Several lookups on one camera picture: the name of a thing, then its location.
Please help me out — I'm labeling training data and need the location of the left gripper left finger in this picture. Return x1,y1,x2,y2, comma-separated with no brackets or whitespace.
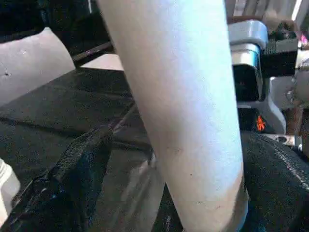
0,127,114,232

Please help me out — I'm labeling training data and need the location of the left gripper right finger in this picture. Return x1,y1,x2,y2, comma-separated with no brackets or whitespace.
241,132,309,232

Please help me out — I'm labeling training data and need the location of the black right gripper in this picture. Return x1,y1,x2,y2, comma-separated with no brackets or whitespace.
238,103,300,150

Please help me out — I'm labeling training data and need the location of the white plastic table leg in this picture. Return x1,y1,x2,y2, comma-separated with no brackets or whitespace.
96,0,249,232

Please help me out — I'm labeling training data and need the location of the black mat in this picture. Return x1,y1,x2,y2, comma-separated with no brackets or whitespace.
0,0,184,232

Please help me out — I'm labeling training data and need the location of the grey pillow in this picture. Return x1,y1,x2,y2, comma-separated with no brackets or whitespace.
0,26,75,107

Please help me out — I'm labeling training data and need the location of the white flat board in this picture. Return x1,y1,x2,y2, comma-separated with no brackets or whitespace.
79,54,124,72

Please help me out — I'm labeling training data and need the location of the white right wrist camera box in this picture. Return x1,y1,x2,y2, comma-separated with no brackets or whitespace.
226,20,288,135

